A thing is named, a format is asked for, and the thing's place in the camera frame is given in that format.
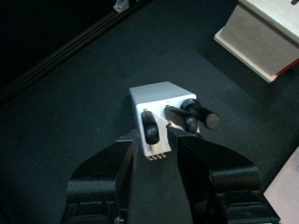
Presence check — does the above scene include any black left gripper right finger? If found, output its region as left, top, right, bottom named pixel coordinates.
left=167, top=126, right=283, bottom=224

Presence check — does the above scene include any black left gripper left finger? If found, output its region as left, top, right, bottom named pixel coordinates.
left=59, top=129, right=141, bottom=224

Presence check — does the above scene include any white toy knife block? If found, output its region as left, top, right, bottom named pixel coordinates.
left=129, top=80, right=199, bottom=162

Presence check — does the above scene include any white box with red base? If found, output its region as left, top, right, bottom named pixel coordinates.
left=213, top=0, right=299, bottom=84

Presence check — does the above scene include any toy knife slim black handle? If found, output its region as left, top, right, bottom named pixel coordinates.
left=141, top=108, right=162, bottom=146

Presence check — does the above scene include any toy knife thick black handle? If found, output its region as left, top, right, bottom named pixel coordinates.
left=181, top=98, right=222, bottom=130

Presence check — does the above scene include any toy knife short black handle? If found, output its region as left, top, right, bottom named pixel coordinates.
left=165, top=105, right=201, bottom=134

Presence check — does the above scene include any black aluminium frame rail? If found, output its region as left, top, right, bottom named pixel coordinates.
left=0, top=0, right=155, bottom=103

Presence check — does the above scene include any small silver frame bracket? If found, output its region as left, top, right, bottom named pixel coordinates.
left=113, top=0, right=130, bottom=13

